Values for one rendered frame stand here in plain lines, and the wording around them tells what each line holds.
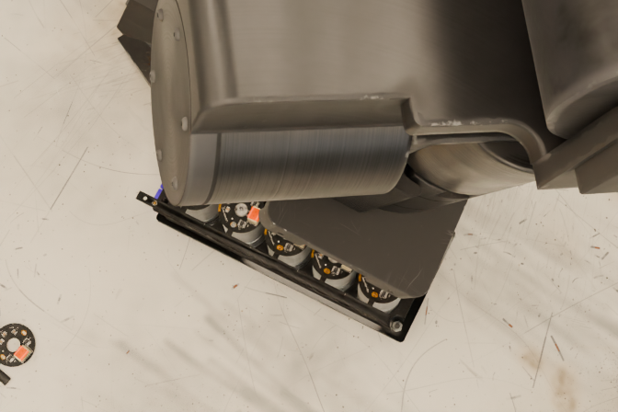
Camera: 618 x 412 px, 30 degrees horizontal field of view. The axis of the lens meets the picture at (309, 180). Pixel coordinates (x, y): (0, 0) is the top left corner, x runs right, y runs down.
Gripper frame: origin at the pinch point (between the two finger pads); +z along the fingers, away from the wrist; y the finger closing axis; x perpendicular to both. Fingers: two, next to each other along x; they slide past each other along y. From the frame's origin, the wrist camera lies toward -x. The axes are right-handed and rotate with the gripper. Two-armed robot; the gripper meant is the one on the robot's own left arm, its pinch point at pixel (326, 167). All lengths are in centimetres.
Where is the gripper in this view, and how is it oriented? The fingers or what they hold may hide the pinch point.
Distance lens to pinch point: 49.7
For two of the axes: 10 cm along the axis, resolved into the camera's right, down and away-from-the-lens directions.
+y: -4.2, 8.8, -2.4
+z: -2.9, 1.3, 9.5
